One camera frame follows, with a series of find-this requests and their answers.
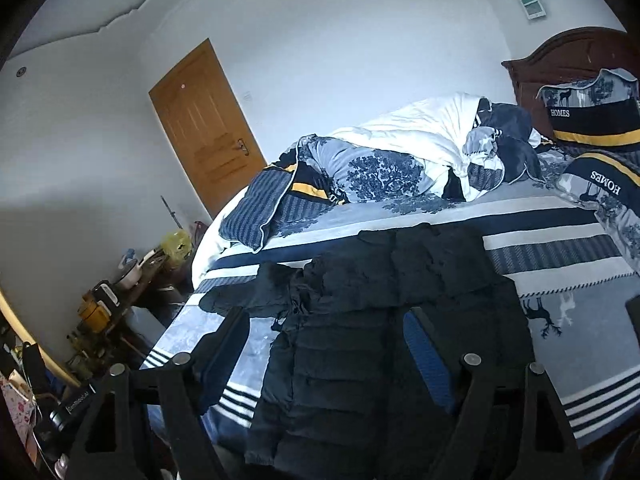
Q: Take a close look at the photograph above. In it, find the white green wall panel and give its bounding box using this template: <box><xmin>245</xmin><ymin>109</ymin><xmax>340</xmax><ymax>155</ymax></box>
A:
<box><xmin>518</xmin><ymin>0</ymin><xmax>547</xmax><ymax>21</ymax></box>

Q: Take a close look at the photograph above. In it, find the lying navy homes pillow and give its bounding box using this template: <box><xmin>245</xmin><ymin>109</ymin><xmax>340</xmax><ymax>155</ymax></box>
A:
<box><xmin>555</xmin><ymin>152</ymin><xmax>639</xmax><ymax>273</ymax></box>

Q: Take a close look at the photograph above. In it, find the blue striped bed sheet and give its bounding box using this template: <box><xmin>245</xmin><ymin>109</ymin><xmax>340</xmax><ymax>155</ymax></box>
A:
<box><xmin>144</xmin><ymin>180</ymin><xmax>639</xmax><ymax>445</ymax></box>

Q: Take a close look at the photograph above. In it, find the yellow plastic bag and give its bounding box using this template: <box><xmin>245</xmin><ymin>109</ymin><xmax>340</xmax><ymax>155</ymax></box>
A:
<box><xmin>160</xmin><ymin>229</ymin><xmax>192</xmax><ymax>268</ymax></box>

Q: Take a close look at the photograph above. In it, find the white bowl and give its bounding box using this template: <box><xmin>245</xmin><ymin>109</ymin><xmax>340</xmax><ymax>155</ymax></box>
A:
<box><xmin>114</xmin><ymin>259</ymin><xmax>142</xmax><ymax>290</ymax></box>

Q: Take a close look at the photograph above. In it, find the blue white crumpled duvet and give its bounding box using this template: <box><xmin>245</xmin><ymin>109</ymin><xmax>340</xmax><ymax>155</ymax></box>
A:
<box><xmin>218</xmin><ymin>93</ymin><xmax>544</xmax><ymax>252</ymax></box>

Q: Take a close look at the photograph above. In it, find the upright navy homes pillow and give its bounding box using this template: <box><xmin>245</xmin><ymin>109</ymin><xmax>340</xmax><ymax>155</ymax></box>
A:
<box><xmin>536</xmin><ymin>68</ymin><xmax>639</xmax><ymax>154</ymax></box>

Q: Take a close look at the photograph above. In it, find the black puffer jacket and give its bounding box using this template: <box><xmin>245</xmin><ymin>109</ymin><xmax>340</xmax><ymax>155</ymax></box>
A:
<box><xmin>200</xmin><ymin>224</ymin><xmax>534</xmax><ymax>479</ymax></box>

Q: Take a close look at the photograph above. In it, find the yellow jar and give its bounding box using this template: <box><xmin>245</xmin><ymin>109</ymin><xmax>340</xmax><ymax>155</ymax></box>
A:
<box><xmin>77</xmin><ymin>301</ymin><xmax>111</xmax><ymax>334</ymax></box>

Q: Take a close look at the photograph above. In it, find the silver door handle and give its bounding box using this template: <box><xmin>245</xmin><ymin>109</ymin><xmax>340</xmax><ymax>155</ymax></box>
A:
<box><xmin>236</xmin><ymin>139</ymin><xmax>250</xmax><ymax>156</ymax></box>

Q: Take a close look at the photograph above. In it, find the dark wooden headboard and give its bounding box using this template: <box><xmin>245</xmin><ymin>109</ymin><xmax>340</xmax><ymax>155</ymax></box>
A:
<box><xmin>501</xmin><ymin>27</ymin><xmax>639</xmax><ymax>139</ymax></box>

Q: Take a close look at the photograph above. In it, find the brown wooden door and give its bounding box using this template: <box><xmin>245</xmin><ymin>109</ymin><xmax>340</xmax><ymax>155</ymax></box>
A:
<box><xmin>149</xmin><ymin>40</ymin><xmax>266</xmax><ymax>216</ymax></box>

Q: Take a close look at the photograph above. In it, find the cluttered dark side table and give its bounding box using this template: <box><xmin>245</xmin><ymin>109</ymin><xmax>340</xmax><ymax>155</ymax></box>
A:
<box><xmin>66</xmin><ymin>247</ymin><xmax>180</xmax><ymax>380</ymax></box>

